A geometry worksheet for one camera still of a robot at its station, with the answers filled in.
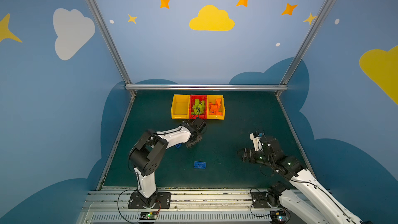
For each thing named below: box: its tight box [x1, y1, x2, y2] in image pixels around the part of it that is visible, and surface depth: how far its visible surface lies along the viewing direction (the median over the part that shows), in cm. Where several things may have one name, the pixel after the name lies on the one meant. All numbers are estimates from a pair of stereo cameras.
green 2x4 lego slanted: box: [194, 98, 202, 107], surface depth 113 cm
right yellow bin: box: [206, 94, 226, 120], surface depth 107 cm
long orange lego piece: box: [208, 109, 224, 116], surface depth 109 cm
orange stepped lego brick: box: [208, 102, 219, 112], surface depth 110 cm
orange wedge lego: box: [215, 98, 222, 109], surface depth 112 cm
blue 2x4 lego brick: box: [193, 161, 207, 170], surface depth 87 cm
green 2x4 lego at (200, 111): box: [195, 103, 205, 116], surface depth 107 cm
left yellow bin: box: [171, 94, 191, 120], surface depth 111 cm
